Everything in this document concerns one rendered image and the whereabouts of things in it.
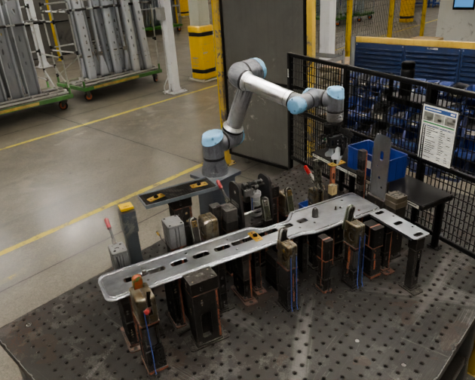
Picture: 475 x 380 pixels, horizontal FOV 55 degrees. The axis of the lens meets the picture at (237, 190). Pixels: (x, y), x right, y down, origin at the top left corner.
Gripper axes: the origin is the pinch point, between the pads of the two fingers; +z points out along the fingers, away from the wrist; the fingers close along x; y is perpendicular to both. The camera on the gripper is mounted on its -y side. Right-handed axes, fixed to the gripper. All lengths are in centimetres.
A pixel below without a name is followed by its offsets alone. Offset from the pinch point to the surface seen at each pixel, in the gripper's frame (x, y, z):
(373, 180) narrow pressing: -2.2, -27.0, 19.0
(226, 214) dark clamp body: -16, 52, 20
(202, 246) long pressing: -7, 70, 26
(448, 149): 19, -55, 2
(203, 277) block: 18, 81, 23
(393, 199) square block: 14.9, -23.8, 21.9
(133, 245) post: -32, 95, 30
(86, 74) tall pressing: -782, -28, 88
